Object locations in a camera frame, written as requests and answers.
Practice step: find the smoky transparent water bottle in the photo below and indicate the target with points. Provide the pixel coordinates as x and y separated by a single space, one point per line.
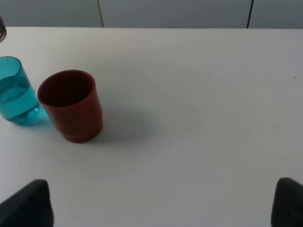
3 31

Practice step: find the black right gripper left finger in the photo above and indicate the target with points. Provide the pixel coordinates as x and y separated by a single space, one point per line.
29 207

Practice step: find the teal transparent plastic cup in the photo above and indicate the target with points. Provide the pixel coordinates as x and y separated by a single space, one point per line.
18 101

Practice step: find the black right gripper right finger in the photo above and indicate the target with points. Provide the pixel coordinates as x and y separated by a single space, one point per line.
287 209

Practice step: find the red plastic cup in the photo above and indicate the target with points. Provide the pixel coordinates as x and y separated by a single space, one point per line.
71 101

